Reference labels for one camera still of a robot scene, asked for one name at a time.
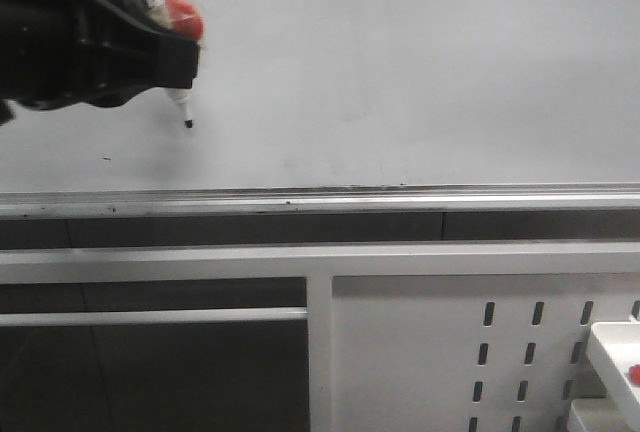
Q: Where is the white metal rack frame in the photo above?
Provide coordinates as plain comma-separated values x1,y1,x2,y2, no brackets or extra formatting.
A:
1,242,639,431

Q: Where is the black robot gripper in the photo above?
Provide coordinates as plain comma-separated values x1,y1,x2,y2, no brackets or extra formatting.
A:
1,0,199,124

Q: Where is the white perforated pegboard panel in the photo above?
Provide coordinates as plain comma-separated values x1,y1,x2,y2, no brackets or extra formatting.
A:
332,273,639,431

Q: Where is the large whiteboard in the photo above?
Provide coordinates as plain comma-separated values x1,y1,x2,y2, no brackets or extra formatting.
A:
1,0,639,193

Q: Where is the red round magnet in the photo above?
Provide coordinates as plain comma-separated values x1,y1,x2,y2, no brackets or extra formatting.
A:
165,0,205,41

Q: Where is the small red object in bin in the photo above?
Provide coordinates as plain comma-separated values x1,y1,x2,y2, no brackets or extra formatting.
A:
627,363,640,387

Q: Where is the white plastic bin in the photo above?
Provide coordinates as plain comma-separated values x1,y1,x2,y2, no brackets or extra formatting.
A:
586,321,639,431
566,398,631,432

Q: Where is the aluminium whiteboard tray rail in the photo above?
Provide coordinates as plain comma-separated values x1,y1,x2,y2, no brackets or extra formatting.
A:
1,183,639,220

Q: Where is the lower white plastic bin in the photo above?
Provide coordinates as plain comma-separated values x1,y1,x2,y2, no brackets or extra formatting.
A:
566,398,631,432

